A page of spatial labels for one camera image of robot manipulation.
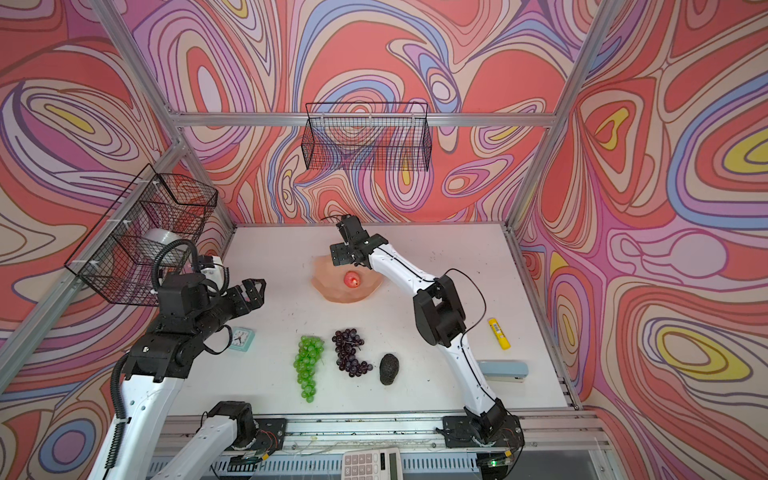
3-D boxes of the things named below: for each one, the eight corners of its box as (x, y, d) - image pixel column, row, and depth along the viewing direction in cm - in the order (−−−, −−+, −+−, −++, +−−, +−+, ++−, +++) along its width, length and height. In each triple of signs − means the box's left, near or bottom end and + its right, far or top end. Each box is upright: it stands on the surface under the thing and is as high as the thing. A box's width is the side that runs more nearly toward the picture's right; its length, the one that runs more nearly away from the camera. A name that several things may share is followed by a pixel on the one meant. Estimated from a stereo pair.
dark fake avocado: (374, 379, 84) (373, 373, 80) (385, 357, 88) (385, 350, 84) (390, 387, 83) (390, 381, 79) (400, 364, 87) (401, 358, 83)
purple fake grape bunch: (343, 383, 83) (341, 377, 79) (330, 340, 91) (328, 334, 87) (373, 370, 85) (372, 365, 81) (358, 330, 93) (357, 323, 89)
